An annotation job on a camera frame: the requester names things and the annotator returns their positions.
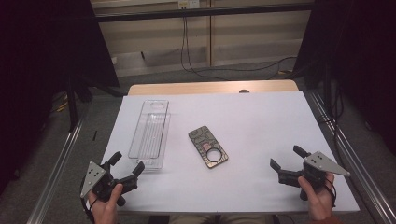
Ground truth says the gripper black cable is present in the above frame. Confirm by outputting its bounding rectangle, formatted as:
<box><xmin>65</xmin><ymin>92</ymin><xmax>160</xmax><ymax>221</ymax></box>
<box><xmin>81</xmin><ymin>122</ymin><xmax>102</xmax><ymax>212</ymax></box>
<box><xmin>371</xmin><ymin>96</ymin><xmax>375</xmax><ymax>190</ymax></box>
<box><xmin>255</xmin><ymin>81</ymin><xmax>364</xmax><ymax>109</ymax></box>
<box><xmin>324</xmin><ymin>178</ymin><xmax>338</xmax><ymax>208</ymax></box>
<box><xmin>80</xmin><ymin>181</ymin><xmax>96</xmax><ymax>224</ymax></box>

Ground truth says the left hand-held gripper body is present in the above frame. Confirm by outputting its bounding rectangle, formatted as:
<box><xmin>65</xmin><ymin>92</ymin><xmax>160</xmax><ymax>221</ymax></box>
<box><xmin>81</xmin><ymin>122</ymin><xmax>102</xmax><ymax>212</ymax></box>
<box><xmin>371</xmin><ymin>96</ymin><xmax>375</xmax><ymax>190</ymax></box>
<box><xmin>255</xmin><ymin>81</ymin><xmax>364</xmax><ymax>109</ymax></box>
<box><xmin>79</xmin><ymin>161</ymin><xmax>138</xmax><ymax>207</ymax></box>

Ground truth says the dark curtain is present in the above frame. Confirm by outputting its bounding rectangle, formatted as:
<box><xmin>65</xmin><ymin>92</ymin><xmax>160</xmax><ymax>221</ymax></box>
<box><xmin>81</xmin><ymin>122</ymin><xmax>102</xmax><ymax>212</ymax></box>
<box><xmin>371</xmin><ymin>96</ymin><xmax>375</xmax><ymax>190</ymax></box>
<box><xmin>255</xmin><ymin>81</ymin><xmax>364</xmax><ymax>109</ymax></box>
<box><xmin>293</xmin><ymin>0</ymin><xmax>396</xmax><ymax>157</ymax></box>
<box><xmin>0</xmin><ymin>0</ymin><xmax>120</xmax><ymax>190</ymax></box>

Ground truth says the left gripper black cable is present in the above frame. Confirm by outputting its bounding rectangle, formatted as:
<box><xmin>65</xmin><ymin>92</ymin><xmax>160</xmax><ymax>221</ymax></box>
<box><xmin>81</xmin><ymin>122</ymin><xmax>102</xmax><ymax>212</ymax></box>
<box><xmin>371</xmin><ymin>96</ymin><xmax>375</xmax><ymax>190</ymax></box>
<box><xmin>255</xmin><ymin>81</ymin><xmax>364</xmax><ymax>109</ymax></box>
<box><xmin>80</xmin><ymin>181</ymin><xmax>96</xmax><ymax>224</ymax></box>

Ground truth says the black metal stand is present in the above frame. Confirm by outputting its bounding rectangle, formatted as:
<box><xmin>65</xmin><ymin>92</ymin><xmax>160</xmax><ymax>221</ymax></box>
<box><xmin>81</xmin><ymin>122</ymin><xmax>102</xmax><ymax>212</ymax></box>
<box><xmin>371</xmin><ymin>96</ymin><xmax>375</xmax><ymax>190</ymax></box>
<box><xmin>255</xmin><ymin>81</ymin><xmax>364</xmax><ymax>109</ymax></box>
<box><xmin>65</xmin><ymin>74</ymin><xmax>94</xmax><ymax>133</ymax></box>

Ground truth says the dark-edged background desk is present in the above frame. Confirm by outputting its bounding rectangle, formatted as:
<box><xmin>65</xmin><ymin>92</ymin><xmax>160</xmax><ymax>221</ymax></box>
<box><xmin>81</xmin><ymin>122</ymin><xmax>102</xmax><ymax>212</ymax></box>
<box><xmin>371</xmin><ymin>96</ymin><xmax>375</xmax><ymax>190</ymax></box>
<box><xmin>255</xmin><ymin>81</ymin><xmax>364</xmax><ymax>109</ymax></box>
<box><xmin>94</xmin><ymin>2</ymin><xmax>314</xmax><ymax>23</ymax></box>

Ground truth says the metal floor rail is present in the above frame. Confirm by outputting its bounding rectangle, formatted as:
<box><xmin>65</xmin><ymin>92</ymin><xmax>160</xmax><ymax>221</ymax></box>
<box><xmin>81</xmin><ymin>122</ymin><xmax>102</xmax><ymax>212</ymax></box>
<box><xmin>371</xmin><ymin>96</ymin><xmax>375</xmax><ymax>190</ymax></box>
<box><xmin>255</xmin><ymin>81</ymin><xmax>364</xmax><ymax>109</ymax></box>
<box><xmin>26</xmin><ymin>119</ymin><xmax>84</xmax><ymax>224</ymax></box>
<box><xmin>306</xmin><ymin>90</ymin><xmax>396</xmax><ymax>224</ymax></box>

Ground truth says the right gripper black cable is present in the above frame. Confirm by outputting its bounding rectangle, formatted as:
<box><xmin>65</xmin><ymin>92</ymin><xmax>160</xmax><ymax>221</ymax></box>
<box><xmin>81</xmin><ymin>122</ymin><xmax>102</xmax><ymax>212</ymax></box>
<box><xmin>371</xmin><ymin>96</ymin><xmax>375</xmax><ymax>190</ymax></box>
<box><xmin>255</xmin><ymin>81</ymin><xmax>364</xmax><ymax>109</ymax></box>
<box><xmin>324</xmin><ymin>178</ymin><xmax>338</xmax><ymax>208</ymax></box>

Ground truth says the white wall socket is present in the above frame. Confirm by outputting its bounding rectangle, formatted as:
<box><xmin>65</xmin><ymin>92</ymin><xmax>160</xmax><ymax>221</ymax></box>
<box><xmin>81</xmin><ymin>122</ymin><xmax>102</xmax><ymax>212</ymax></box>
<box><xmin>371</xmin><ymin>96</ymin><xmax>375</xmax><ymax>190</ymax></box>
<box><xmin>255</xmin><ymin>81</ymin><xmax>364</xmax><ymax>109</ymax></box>
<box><xmin>177</xmin><ymin>0</ymin><xmax>201</xmax><ymax>9</ymax></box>

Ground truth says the black wall cable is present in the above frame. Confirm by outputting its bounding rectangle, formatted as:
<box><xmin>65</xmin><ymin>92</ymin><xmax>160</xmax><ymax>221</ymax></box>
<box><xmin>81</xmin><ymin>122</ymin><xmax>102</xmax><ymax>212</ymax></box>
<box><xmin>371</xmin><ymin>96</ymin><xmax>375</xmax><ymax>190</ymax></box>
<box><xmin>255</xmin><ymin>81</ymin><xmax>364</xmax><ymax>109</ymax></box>
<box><xmin>184</xmin><ymin>7</ymin><xmax>297</xmax><ymax>76</ymax></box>
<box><xmin>180</xmin><ymin>7</ymin><xmax>225</xmax><ymax>81</ymax></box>

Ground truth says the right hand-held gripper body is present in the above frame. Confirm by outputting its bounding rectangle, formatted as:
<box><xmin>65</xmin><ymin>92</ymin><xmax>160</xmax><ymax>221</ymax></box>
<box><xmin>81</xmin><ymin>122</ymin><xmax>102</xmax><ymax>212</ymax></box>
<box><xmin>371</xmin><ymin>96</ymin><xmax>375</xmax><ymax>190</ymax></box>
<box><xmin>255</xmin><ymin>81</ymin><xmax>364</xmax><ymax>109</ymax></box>
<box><xmin>277</xmin><ymin>150</ymin><xmax>352</xmax><ymax>202</ymax></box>

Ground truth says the person's left hand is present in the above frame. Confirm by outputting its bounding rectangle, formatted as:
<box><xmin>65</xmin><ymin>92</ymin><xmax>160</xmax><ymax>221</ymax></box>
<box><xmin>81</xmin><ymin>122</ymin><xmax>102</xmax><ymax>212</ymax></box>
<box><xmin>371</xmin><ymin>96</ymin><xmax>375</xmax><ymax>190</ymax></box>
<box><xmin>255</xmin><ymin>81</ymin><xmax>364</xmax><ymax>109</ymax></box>
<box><xmin>88</xmin><ymin>183</ymin><xmax>124</xmax><ymax>224</ymax></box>

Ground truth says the yellow floor cable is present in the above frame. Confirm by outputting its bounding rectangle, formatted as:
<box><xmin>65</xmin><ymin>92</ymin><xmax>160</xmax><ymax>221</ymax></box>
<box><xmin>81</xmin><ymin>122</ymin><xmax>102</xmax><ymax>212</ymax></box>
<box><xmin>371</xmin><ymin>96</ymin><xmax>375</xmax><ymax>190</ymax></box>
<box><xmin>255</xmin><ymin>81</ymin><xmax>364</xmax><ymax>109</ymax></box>
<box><xmin>54</xmin><ymin>92</ymin><xmax>69</xmax><ymax>114</ymax></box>

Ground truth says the person's right hand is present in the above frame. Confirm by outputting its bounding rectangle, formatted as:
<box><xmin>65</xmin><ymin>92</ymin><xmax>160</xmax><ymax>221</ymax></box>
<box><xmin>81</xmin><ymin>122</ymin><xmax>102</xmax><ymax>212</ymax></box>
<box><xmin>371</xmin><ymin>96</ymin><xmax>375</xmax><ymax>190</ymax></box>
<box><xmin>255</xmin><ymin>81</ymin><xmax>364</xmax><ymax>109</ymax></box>
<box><xmin>297</xmin><ymin>172</ymin><xmax>336</xmax><ymax>222</ymax></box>

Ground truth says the clear plastic bin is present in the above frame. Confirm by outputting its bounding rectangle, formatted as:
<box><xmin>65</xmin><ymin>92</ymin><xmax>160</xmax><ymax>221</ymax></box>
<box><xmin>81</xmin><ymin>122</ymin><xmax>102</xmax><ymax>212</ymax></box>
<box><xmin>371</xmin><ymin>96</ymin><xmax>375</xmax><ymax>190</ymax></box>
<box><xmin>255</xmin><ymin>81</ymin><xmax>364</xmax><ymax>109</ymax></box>
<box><xmin>128</xmin><ymin>99</ymin><xmax>172</xmax><ymax>172</ymax></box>

